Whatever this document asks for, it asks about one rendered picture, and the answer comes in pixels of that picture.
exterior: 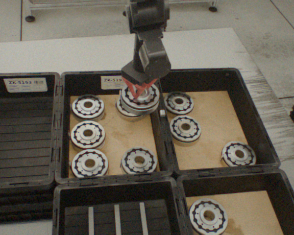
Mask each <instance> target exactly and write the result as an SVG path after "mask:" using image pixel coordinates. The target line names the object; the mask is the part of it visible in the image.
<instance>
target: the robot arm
mask: <svg viewBox="0 0 294 235"><path fill-rule="evenodd" d="M125 11H126V19H127V25H128V28H129V32H130V34H132V33H135V40H134V51H133V60H132V61H130V62H129V63H128V64H126V65H125V66H124V67H122V69H121V74H122V79H123V81H124V82H125V83H126V85H127V86H128V87H129V89H130V91H131V94H132V96H133V97H134V98H136V99H137V98H138V97H139V96H140V95H141V93H142V92H143V91H144V90H145V88H146V87H147V88H148V89H149V88H150V86H151V85H152V84H153V83H154V82H155V81H156V80H157V79H158V78H161V77H164V76H165V75H167V74H168V73H169V72H170V70H171V63H170V61H169V58H168V56H167V53H166V51H165V48H164V45H163V43H162V40H161V39H163V32H162V30H161V28H163V27H167V20H169V19H170V7H169V2H168V0H127V5H125ZM133 86H135V88H136V89H137V90H138V91H137V92H136V93H135V92H134V88H133Z"/></svg>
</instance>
